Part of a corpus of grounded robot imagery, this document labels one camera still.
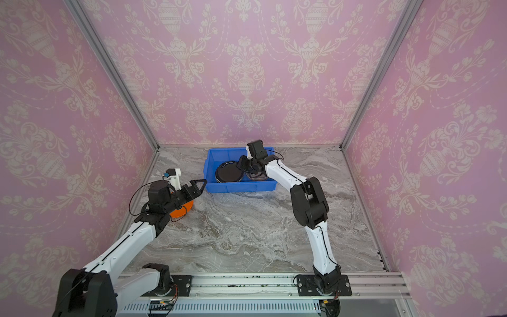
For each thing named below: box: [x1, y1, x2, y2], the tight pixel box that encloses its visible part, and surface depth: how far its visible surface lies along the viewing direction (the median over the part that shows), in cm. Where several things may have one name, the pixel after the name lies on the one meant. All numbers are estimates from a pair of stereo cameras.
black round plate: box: [215, 161, 244, 183], surface depth 105 cm
